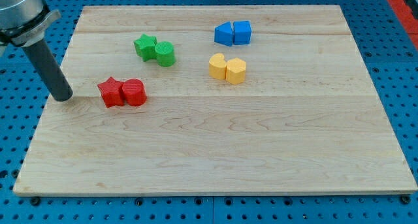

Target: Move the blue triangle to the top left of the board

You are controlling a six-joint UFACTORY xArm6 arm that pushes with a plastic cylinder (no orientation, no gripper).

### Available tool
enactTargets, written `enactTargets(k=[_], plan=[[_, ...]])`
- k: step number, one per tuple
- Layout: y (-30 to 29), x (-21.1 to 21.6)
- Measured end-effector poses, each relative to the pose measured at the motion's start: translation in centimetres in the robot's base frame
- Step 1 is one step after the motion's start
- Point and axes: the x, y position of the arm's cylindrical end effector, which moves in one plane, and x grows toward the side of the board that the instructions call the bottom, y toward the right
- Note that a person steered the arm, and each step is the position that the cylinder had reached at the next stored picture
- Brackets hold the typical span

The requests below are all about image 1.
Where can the light wooden board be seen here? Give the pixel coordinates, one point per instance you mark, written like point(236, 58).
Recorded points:
point(306, 121)

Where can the blue triangle block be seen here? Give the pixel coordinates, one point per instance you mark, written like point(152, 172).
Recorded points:
point(223, 34)

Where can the yellow heart block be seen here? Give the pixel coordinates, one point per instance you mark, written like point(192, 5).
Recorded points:
point(217, 66)

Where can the yellow hexagon block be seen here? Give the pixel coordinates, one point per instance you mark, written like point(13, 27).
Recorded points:
point(236, 71)

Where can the green cylinder block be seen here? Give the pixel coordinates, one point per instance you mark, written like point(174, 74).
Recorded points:
point(165, 54)

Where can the red cylinder block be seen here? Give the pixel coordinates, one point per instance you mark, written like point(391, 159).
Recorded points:
point(134, 92)

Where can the blue cube block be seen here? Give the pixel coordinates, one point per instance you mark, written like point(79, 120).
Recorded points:
point(242, 32)

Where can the green star block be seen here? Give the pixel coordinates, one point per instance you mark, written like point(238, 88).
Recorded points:
point(145, 47)

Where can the red star block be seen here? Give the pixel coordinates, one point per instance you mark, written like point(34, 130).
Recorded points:
point(111, 92)

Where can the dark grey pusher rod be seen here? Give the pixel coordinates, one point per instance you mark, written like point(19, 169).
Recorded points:
point(49, 71)

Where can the red strip at right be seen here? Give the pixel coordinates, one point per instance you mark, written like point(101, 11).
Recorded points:
point(406, 12)

